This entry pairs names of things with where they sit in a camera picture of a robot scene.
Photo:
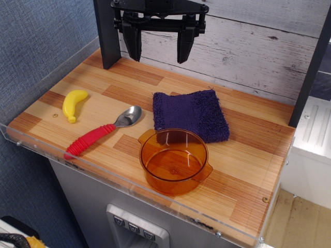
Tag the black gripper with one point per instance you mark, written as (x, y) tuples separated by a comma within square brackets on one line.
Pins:
[(186, 18)]

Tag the red handled metal spoon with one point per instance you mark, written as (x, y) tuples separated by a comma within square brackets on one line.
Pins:
[(127, 119)]

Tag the orange transparent pot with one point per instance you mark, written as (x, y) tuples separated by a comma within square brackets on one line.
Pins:
[(175, 161)]

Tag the purple folded towel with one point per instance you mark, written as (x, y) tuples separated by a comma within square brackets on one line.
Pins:
[(198, 112)]

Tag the yellow toy banana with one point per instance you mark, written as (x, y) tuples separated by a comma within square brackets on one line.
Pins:
[(70, 102)]

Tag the clear acrylic table guard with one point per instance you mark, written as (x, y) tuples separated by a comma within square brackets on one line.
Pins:
[(256, 82)]

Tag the grey cabinet front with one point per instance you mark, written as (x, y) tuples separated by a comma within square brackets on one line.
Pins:
[(89, 197)]

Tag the silver dispenser panel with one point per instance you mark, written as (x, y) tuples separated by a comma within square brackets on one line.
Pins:
[(130, 230)]

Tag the white ridged side appliance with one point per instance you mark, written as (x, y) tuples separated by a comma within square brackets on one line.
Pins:
[(307, 167)]

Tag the yellow tape piece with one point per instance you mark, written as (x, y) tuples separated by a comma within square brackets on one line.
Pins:
[(35, 243)]

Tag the left dark vertical post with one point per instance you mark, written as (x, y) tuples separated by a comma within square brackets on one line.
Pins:
[(108, 35)]

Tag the dark vertical post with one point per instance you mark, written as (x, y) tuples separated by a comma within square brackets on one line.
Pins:
[(108, 35), (313, 68)]

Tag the right dark vertical post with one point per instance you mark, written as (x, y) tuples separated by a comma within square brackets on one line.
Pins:
[(313, 68)]

